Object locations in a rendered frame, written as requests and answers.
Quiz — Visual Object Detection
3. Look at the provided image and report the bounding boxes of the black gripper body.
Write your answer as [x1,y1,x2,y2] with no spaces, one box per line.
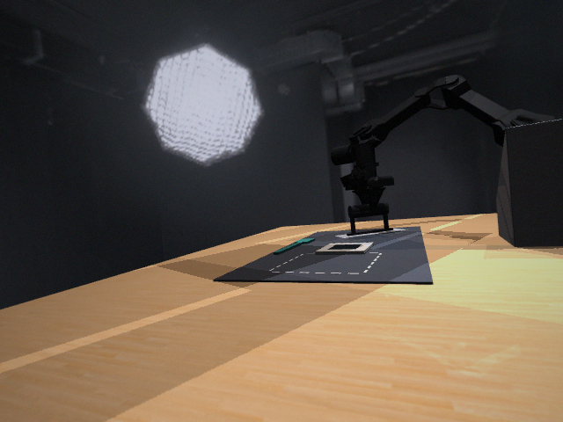
[345,159,394,191]

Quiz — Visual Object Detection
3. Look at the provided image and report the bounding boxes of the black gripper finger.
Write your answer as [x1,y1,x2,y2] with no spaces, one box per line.
[352,190,369,205]
[363,187,385,213]

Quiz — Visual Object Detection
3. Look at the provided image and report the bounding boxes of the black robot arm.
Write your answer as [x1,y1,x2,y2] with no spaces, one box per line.
[331,75,555,187]

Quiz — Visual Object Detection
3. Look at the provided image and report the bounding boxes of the teal flat trowel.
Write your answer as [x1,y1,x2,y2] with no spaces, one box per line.
[274,238,315,255]

